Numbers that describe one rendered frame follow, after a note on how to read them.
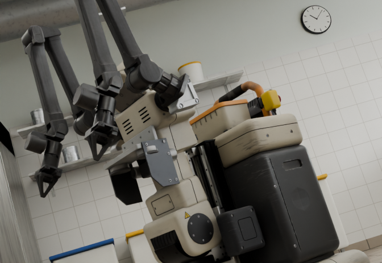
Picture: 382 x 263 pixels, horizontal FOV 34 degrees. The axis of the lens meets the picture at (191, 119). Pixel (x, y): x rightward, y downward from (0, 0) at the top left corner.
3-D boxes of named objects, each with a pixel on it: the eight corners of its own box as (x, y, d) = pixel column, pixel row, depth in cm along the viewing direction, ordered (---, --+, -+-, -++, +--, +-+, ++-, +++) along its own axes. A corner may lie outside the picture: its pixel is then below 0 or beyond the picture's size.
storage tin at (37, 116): (51, 126, 592) (46, 111, 596) (49, 122, 578) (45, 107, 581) (35, 130, 590) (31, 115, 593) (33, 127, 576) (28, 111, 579)
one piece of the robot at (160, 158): (150, 200, 229) (133, 145, 233) (190, 180, 207) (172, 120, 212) (112, 209, 219) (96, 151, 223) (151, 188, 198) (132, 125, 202)
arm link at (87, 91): (122, 77, 191) (110, 88, 198) (88, 63, 186) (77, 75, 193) (116, 111, 186) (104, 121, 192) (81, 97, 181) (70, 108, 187)
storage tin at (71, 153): (82, 163, 587) (77, 147, 590) (80, 160, 572) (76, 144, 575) (66, 167, 584) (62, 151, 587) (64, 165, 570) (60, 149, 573)
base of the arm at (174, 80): (190, 74, 205) (171, 88, 214) (170, 62, 202) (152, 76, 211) (183, 95, 200) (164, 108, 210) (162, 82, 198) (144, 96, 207)
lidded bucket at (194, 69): (206, 86, 621) (199, 67, 626) (208, 79, 598) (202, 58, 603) (182, 92, 618) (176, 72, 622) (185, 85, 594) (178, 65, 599)
